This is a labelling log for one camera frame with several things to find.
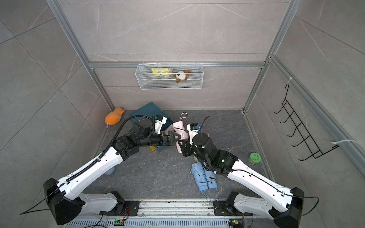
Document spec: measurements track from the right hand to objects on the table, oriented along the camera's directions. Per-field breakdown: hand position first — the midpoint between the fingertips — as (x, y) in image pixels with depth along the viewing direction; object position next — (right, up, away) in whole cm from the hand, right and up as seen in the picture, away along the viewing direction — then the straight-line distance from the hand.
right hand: (182, 141), depth 68 cm
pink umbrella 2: (-4, +6, +1) cm, 7 cm away
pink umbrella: (-1, +5, -1) cm, 5 cm away
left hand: (-2, +3, 0) cm, 4 cm away
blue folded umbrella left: (+10, -21, +13) cm, 26 cm away
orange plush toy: (-52, +13, +36) cm, 65 cm away
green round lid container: (+45, -14, +18) cm, 50 cm away
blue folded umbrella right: (+17, -24, +11) cm, 31 cm away
